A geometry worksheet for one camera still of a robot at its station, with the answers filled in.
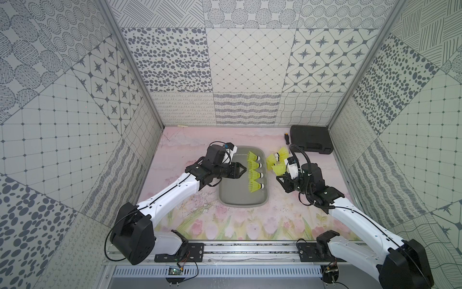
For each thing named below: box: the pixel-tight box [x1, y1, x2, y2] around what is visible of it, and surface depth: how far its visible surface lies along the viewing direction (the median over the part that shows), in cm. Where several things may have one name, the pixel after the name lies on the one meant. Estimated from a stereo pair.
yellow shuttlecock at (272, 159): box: [265, 152, 280, 171], surface depth 103 cm
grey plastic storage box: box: [218, 146, 269, 208], surface depth 92 cm
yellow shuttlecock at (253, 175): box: [247, 169, 265, 182], surface depth 97 cm
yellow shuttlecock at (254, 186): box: [247, 180, 265, 193], surface depth 92 cm
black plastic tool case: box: [289, 124, 334, 155], surface depth 110 cm
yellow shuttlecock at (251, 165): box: [247, 161, 263, 171], surface depth 100 cm
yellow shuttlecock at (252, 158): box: [246, 150, 262, 164], surface depth 103 cm
